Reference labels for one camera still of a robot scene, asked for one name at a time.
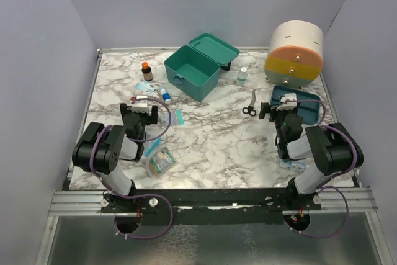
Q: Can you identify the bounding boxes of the orange teal bandage packet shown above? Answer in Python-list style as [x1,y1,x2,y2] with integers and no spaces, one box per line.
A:
[146,146,177,177]

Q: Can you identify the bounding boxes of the blue divided tray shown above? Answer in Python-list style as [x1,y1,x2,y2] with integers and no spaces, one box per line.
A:
[270,85,321,125]

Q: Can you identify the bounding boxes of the light blue gauze packet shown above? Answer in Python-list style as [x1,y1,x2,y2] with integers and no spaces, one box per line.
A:
[135,79,158,96]

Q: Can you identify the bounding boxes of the aluminium frame rail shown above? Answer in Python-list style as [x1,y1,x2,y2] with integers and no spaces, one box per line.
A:
[49,187,378,217]

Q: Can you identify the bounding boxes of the black-handled bandage scissors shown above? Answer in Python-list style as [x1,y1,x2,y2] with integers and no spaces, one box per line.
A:
[242,89,257,117]

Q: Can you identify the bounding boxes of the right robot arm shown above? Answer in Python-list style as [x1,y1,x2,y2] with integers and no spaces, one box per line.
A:
[259,102,364,210]

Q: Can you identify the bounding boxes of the black mounting rail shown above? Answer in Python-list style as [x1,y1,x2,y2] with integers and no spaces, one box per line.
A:
[101,188,321,226]

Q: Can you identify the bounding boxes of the blue white packet right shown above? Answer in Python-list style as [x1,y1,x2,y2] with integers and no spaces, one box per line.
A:
[277,159,306,174]

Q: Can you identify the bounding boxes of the round pastel drawer cabinet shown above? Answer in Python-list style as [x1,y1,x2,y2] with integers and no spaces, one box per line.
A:
[264,20,324,88]

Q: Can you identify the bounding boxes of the small teal-strip zip bag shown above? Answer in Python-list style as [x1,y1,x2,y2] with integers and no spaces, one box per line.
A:
[158,110,184,128]

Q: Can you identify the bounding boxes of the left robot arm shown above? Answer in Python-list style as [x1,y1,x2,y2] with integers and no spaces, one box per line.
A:
[72,101,158,212]

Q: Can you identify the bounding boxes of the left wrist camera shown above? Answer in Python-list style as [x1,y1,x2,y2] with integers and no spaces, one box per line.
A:
[130,95,149,114]

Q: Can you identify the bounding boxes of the clear white-capped bottle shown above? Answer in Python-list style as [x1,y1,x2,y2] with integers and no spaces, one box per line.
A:
[236,67,248,86]

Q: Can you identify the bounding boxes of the brown orange-capped medicine bottle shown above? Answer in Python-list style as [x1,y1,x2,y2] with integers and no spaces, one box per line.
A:
[141,62,153,81]

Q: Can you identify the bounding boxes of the blue clear plastic pouch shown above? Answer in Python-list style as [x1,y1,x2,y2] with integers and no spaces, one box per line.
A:
[143,138,162,157]

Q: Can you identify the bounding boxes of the white blue bandage roll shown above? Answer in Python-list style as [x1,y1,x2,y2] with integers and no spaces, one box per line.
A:
[158,86,172,105]

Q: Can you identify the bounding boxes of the teal medicine kit box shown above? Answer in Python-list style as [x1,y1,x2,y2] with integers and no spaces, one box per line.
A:
[164,33,239,101]

